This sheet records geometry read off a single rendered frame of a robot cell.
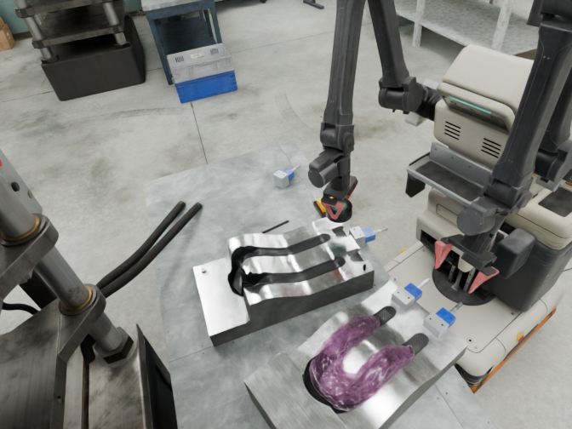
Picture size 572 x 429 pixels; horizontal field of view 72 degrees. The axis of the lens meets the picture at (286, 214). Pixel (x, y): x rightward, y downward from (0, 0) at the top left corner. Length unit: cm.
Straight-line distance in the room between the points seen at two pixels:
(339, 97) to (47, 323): 89
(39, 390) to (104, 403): 26
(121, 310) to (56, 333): 138
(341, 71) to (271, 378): 74
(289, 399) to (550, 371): 148
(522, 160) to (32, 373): 110
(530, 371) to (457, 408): 109
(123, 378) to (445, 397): 84
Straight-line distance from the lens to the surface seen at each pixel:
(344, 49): 102
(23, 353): 111
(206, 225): 151
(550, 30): 81
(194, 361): 119
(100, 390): 128
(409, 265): 200
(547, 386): 218
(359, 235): 132
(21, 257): 92
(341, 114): 102
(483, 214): 91
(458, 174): 130
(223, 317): 116
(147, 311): 238
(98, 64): 486
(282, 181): 157
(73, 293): 107
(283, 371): 100
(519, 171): 92
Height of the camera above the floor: 181
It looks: 43 degrees down
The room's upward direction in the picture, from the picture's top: 8 degrees counter-clockwise
